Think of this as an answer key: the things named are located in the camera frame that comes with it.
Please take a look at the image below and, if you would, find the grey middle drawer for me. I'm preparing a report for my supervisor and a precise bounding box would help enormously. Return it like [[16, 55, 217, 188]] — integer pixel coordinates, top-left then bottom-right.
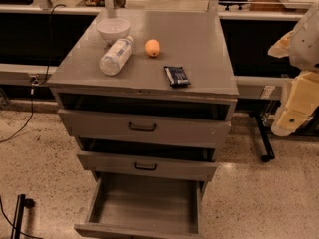
[[77, 151, 216, 181]]

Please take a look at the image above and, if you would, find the grey top drawer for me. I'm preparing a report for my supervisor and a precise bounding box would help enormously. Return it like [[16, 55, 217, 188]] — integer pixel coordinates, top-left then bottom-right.
[[58, 109, 231, 148]]

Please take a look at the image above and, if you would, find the dark blue rxbar wrapper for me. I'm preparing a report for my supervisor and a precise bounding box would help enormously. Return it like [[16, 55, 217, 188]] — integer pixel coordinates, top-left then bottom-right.
[[164, 66, 190, 88]]

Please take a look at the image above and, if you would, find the black stand on floor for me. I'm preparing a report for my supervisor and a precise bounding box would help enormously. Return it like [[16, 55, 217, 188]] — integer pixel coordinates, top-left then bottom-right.
[[0, 194, 43, 239]]

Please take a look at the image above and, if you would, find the grey bottom drawer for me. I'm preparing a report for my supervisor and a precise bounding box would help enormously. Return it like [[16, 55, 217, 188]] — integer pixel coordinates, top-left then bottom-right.
[[74, 173, 200, 239]]

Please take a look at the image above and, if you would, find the orange fruit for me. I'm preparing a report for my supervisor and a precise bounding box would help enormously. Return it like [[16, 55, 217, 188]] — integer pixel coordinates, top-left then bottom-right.
[[145, 39, 160, 58]]

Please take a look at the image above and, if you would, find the grey drawer cabinet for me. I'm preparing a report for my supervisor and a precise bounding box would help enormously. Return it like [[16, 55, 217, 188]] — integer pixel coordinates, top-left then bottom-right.
[[46, 9, 240, 239]]

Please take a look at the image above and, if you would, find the grey drawer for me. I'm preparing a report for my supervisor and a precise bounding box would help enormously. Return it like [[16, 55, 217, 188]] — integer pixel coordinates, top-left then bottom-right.
[[58, 109, 231, 148], [74, 173, 200, 239], [77, 151, 216, 181]]

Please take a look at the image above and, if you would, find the white ceramic bowl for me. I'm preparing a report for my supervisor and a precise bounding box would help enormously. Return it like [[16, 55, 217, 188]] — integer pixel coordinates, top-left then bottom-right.
[[97, 18, 131, 43]]

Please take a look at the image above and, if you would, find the clear plastic water bottle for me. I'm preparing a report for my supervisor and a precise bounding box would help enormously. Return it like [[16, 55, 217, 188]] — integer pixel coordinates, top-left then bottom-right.
[[100, 36, 133, 76]]

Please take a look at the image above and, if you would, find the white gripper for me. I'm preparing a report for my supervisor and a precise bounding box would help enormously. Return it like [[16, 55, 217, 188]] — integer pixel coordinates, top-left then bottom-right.
[[268, 3, 319, 136]]

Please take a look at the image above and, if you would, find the black power cable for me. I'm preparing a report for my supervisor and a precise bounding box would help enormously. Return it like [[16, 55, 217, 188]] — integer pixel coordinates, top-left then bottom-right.
[[0, 3, 68, 144]]

